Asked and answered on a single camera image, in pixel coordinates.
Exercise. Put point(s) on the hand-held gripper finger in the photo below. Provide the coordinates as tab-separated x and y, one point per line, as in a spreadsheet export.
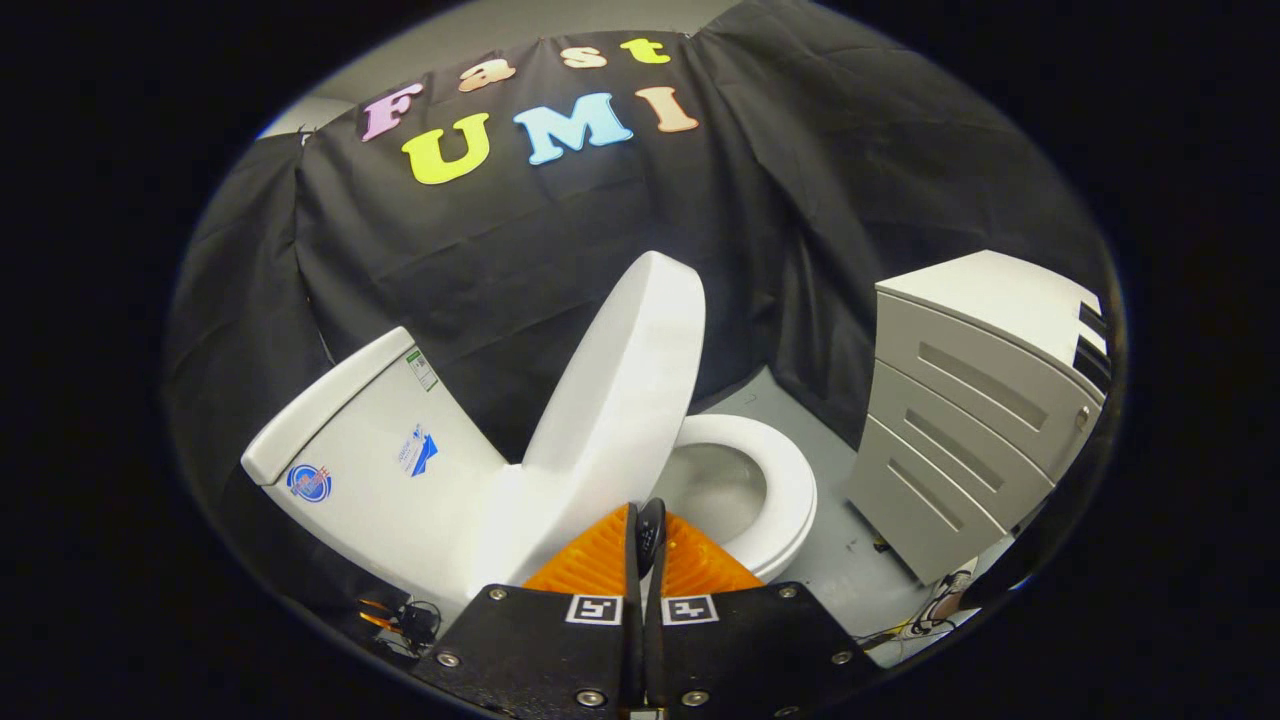
633	650
655	650

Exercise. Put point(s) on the white toilet lid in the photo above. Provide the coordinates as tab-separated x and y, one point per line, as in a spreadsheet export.
620	400

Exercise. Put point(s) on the white toilet bowl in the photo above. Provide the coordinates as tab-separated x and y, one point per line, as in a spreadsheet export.
715	490

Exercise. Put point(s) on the white toilet tank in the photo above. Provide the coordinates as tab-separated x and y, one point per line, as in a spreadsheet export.
370	470

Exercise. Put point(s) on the black white sneaker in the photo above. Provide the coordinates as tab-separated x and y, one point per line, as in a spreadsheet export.
948	600

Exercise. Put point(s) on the white drawer cabinet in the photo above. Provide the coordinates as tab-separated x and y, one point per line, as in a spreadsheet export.
960	440

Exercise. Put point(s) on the black backdrop cloth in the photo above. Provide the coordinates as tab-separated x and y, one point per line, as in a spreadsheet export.
560	220

